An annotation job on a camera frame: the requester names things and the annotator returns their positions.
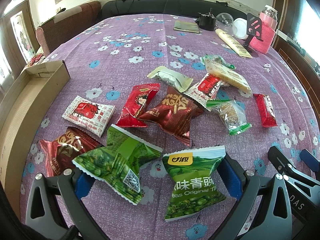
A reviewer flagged black sofa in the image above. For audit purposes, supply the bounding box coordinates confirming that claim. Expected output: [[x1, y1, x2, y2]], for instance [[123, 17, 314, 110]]
[[98, 0, 247, 20]]

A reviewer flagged black phone stand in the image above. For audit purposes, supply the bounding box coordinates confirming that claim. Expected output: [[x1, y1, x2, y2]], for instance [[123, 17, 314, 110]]
[[243, 13, 263, 52]]

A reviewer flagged yellow cake packet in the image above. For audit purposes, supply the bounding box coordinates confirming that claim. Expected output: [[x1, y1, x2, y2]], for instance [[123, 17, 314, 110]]
[[204, 59, 253, 95]]

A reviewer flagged cream tube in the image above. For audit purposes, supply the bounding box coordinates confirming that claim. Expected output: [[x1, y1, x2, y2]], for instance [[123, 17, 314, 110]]
[[215, 29, 252, 59]]

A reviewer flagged dark red gold-script packet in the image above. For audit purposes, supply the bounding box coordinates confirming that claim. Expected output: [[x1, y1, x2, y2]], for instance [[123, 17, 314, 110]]
[[139, 86, 203, 146]]

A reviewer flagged pale green white packet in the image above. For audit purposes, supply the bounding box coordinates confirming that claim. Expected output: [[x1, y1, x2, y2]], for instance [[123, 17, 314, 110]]
[[147, 66, 193, 93]]

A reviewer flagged small red snack bar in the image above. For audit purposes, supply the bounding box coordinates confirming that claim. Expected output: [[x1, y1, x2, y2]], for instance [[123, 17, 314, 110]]
[[253, 94, 277, 127]]

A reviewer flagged green pea packet with logo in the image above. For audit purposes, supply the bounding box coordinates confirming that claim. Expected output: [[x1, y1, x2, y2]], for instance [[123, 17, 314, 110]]
[[162, 145, 226, 222]]

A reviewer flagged shallow cardboard box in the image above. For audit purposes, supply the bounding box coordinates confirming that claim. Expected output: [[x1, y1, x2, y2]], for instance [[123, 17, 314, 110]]
[[0, 60, 71, 188]]

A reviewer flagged clear green-edged cracker packet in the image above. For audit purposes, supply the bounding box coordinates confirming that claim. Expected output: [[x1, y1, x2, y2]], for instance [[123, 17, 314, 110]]
[[206, 100, 252, 135]]

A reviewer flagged clear plastic cup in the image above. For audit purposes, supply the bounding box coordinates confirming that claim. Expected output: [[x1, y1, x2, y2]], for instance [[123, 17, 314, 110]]
[[216, 12, 234, 35]]

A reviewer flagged white red snack packet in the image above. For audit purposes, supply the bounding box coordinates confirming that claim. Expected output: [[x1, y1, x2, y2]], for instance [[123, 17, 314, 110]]
[[62, 95, 116, 137]]

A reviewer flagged dark red snack packet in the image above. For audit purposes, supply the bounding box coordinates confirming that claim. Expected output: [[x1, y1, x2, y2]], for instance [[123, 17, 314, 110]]
[[39, 126, 102, 177]]

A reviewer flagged white lid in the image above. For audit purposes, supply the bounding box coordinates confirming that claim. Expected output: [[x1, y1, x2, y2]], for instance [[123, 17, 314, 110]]
[[233, 18, 248, 40]]

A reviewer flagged green pea packet with QR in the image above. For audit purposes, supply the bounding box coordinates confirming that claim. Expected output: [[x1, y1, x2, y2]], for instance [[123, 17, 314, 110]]
[[72, 125, 163, 205]]

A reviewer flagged red cartoon girl packet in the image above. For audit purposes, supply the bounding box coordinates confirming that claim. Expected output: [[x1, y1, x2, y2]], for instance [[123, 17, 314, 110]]
[[116, 83, 161, 128]]

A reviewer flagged green clear candy packet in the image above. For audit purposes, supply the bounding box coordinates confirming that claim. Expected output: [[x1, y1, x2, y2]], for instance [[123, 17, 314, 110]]
[[200, 55, 236, 70]]

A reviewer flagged brown armchair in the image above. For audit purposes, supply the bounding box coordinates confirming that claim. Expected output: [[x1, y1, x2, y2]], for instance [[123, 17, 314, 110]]
[[36, 1, 101, 56]]

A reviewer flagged olive notebook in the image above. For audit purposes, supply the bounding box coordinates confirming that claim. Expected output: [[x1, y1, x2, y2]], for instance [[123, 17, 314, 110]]
[[173, 21, 200, 34]]

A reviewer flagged pink sleeved bottle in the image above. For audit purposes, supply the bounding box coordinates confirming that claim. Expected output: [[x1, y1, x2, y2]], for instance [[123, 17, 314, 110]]
[[250, 5, 278, 54]]

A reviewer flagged purple floral tablecloth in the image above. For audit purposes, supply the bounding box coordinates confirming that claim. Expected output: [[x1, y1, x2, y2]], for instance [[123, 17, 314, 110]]
[[21, 14, 319, 239]]

